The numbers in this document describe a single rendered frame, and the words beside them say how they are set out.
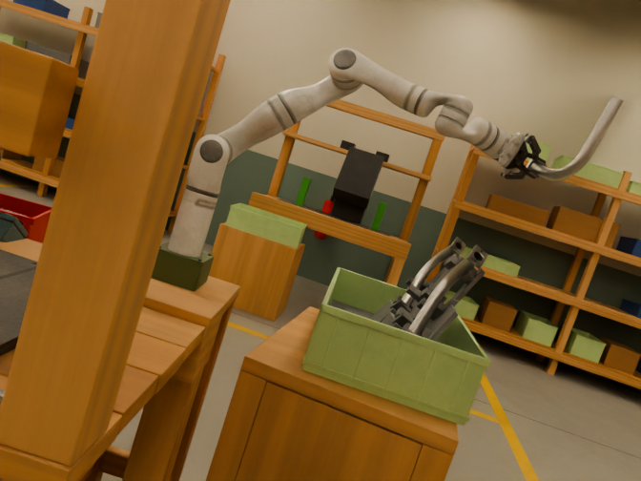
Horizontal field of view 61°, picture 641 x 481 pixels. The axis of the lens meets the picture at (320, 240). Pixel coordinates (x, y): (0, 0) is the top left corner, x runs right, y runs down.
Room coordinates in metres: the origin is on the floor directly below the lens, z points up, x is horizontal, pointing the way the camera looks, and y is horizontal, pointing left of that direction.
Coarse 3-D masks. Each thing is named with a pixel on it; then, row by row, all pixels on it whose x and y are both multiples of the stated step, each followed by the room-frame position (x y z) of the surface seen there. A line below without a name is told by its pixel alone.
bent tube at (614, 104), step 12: (612, 96) 1.40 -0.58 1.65; (612, 108) 1.39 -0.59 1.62; (600, 120) 1.40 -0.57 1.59; (600, 132) 1.39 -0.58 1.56; (588, 144) 1.40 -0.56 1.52; (588, 156) 1.39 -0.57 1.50; (528, 168) 1.54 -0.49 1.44; (540, 168) 1.50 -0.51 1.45; (564, 168) 1.42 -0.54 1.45; (576, 168) 1.40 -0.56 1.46
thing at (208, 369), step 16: (224, 320) 1.54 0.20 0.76; (208, 368) 1.54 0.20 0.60; (208, 384) 1.60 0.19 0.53; (192, 416) 1.54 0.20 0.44; (192, 432) 1.56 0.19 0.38; (112, 448) 1.58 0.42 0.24; (96, 464) 1.54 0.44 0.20; (112, 464) 1.56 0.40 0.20; (176, 464) 1.54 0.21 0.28; (80, 480) 1.45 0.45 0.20; (96, 480) 1.56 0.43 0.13; (176, 480) 1.55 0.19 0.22
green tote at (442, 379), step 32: (352, 288) 1.85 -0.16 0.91; (384, 288) 1.84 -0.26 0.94; (320, 320) 1.25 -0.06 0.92; (352, 320) 1.25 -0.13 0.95; (320, 352) 1.25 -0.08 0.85; (352, 352) 1.25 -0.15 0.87; (384, 352) 1.24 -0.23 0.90; (416, 352) 1.24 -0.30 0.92; (448, 352) 1.23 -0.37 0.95; (480, 352) 1.29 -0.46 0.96; (352, 384) 1.25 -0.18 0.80; (384, 384) 1.24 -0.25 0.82; (416, 384) 1.24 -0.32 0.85; (448, 384) 1.23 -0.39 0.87; (448, 416) 1.23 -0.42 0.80
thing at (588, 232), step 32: (608, 192) 5.50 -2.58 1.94; (640, 192) 5.54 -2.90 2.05; (448, 224) 5.68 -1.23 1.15; (512, 224) 5.57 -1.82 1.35; (544, 224) 5.63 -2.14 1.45; (576, 224) 5.63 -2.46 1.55; (608, 224) 5.52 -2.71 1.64; (576, 256) 5.96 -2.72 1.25; (608, 256) 5.47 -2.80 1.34; (640, 256) 5.53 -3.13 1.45; (544, 288) 5.57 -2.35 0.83; (480, 320) 5.80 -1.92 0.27; (512, 320) 5.65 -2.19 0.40; (544, 320) 5.98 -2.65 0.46; (640, 320) 5.46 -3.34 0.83; (544, 352) 5.50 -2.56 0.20; (576, 352) 5.55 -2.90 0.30; (608, 352) 5.56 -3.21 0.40; (640, 384) 5.40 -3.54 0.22
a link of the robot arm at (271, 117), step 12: (276, 96) 1.46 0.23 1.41; (264, 108) 1.45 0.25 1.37; (276, 108) 1.44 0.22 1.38; (252, 120) 1.47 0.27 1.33; (264, 120) 1.45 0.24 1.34; (276, 120) 1.44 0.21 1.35; (288, 120) 1.46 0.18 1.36; (228, 132) 1.49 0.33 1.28; (240, 132) 1.48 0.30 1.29; (252, 132) 1.47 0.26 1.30; (264, 132) 1.46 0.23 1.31; (276, 132) 1.47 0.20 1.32; (240, 144) 1.49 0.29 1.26; (252, 144) 1.50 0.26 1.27
